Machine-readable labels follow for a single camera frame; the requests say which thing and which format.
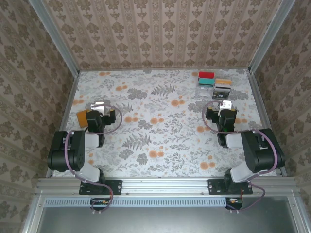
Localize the aluminium frame post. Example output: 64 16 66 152
248 0 297 73
28 0 80 75

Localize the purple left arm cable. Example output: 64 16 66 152
63 104 123 215

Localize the teal card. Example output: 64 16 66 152
198 77 215 87

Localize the grey metal panel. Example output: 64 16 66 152
36 205 299 233

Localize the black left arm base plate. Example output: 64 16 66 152
79 179 122 196

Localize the black VIP card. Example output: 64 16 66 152
213 88 230 99

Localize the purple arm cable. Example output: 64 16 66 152
63 104 123 215
202 100 279 214

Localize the orange leather card holder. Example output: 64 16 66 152
76 109 88 129

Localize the aluminium mounting rail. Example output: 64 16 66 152
36 176 299 196

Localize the white slotted cable duct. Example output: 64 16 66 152
45 197 227 207

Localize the aluminium side rail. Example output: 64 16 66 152
46 72 80 178
246 69 289 177

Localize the black controller board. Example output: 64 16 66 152
89 198 114 211
225 197 244 211

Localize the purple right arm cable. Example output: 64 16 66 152
202 100 279 214

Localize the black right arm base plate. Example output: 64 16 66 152
207 179 253 196

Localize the floral patterned table mat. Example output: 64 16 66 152
52 68 279 178

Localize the clear acrylic card stand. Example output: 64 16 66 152
195 71 233 100

